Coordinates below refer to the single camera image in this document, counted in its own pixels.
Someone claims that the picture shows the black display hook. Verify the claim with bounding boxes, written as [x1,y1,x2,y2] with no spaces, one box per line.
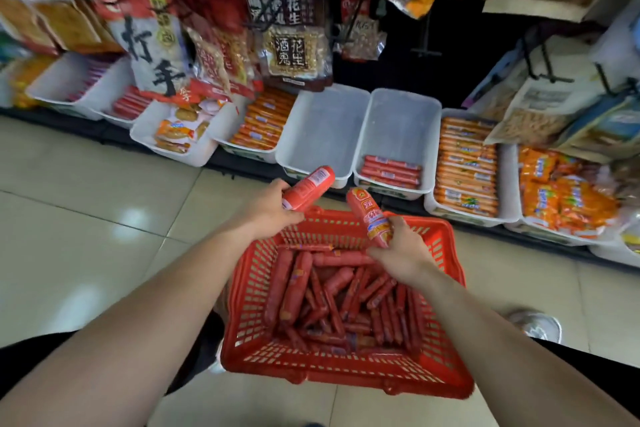
[410,11,443,58]

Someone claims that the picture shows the thin red sausage stick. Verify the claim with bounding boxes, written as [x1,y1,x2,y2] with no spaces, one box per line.
[359,174,419,190]
[362,162,421,178]
[364,155,422,171]
[360,168,420,185]

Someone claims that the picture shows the red yellow sausage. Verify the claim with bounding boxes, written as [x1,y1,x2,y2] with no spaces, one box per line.
[346,187,394,248]

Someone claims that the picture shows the person's left forearm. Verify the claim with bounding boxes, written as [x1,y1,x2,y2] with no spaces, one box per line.
[0,216,261,427]

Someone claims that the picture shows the pile of orange snack packets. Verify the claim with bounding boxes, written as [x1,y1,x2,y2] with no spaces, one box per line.
[517,145,621,238]

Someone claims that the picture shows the white packet with black characters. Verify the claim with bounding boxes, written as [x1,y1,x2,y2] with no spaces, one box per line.
[106,0,192,98]

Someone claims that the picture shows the row of pink snack sticks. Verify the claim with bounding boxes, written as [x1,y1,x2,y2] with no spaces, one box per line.
[67,57,118,103]

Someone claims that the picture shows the stack of orange sausages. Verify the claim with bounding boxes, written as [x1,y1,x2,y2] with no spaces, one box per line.
[229,86,298,151]
[433,116,500,218]

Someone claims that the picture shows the person's right hand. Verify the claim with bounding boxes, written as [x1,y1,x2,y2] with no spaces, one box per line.
[367,216,442,288]

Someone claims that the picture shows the person's white shoe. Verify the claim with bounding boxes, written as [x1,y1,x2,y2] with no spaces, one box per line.
[504,309,564,345]

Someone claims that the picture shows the red hanging snack packets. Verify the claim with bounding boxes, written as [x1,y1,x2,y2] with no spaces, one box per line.
[172,0,265,101]

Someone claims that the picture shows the person's right forearm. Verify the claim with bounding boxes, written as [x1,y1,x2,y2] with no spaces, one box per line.
[412,262,640,427]

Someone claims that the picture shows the small clear peanut packet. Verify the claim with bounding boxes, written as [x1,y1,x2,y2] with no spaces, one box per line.
[336,0,388,63]

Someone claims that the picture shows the red plastic shopping basket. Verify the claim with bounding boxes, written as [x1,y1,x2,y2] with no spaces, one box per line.
[220,205,476,400]

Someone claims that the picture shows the pile of clear snack packets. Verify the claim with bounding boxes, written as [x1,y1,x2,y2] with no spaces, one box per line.
[153,99,226,154]

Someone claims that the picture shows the orange hanging snack packet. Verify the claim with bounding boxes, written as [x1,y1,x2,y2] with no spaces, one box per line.
[0,0,61,57]
[34,0,125,55]

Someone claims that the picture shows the pile of red sausages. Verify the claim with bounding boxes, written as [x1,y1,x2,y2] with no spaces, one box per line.
[263,243,426,356]

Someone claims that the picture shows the empty white plastic bin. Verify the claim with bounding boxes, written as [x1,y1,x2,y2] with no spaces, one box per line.
[275,83,371,189]

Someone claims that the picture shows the row of red sausages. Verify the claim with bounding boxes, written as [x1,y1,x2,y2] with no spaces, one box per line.
[111,85,154,121]

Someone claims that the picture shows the person's left hand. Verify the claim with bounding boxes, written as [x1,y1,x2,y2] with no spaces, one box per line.
[235,178,306,241]

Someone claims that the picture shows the beige hanging snack packet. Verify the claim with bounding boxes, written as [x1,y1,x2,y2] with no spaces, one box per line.
[485,35,608,146]

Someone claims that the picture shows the blue hanging snack packet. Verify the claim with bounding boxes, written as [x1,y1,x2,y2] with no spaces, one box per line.
[554,91,640,164]

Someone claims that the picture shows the black peanut packet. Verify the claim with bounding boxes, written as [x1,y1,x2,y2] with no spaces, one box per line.
[246,0,334,92]

